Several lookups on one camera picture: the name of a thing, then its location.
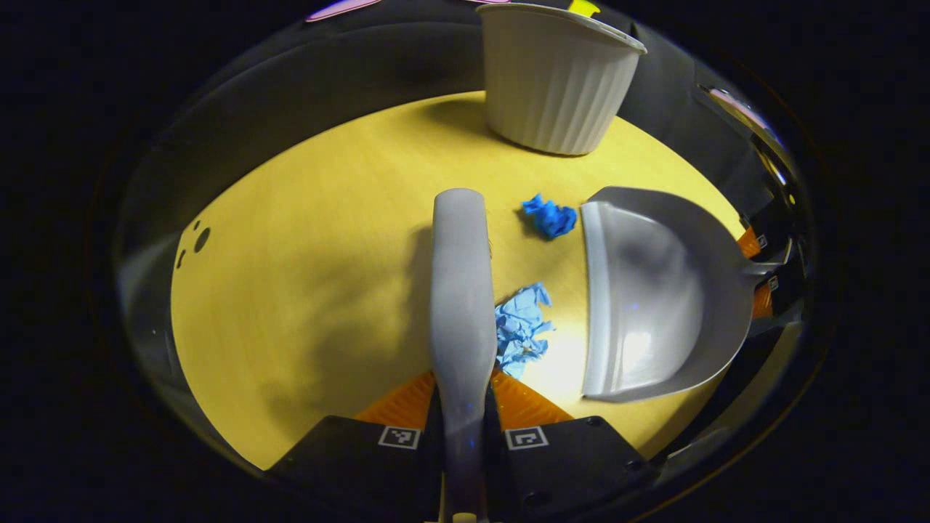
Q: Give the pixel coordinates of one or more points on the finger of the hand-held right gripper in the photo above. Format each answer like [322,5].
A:
[752,243]
[764,299]

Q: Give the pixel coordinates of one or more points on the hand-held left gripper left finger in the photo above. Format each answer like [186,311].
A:
[341,461]

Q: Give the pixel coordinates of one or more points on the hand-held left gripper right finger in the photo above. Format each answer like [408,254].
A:
[574,457]

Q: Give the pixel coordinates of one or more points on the grey plastic dustpan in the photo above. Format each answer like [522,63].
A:
[654,305]

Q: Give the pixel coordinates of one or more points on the pale blue paper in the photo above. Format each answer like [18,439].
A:
[519,327]

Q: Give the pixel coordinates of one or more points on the bright blue paper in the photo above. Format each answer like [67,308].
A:
[552,218]

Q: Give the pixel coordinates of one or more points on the white ribbed garbage bin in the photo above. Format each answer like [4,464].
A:
[552,94]

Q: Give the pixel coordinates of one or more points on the light wooden desktop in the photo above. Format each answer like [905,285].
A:
[305,290]

